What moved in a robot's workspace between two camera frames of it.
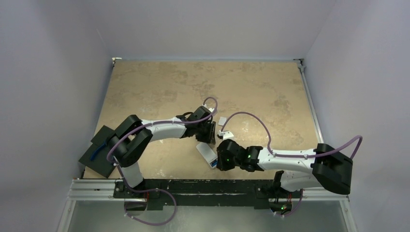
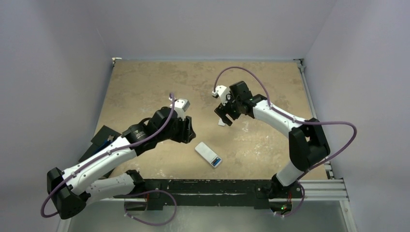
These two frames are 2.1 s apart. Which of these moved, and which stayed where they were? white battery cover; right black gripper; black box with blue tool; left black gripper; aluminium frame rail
Moved: left black gripper; right black gripper
Stayed: aluminium frame rail; white battery cover; black box with blue tool
